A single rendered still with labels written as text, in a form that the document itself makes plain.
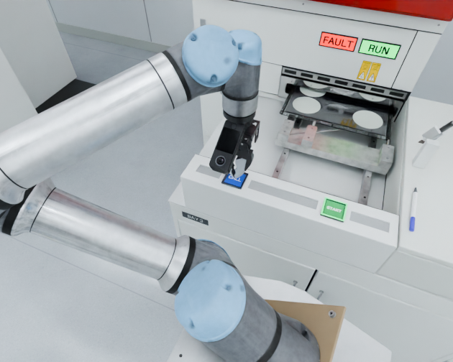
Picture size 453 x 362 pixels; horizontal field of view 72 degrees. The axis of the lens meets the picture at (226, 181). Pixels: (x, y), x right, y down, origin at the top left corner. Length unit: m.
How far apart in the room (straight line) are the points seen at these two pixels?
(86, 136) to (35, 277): 1.61
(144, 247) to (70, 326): 1.25
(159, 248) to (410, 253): 0.56
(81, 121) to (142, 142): 2.00
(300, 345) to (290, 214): 0.32
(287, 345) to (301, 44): 0.96
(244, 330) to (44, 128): 0.39
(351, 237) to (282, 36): 0.74
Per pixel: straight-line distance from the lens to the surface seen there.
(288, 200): 0.81
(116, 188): 2.16
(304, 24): 1.19
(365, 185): 1.05
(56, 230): 0.59
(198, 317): 0.50
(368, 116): 1.22
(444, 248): 0.86
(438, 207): 0.92
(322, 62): 1.23
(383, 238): 0.81
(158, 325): 1.68
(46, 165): 0.45
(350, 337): 0.84
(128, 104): 0.43
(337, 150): 1.08
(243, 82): 0.61
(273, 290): 0.83
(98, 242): 0.59
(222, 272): 0.51
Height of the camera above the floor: 1.59
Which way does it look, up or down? 50 degrees down
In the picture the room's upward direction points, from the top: straight up
